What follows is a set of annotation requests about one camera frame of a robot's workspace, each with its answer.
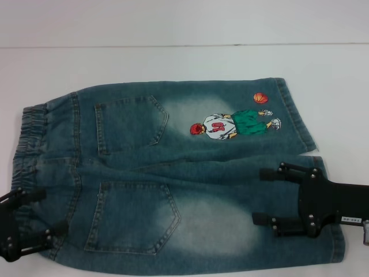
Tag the blue denim shorts with print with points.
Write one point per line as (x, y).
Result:
(129, 173)

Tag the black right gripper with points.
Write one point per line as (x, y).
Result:
(331, 202)

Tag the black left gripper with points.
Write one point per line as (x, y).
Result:
(10, 231)

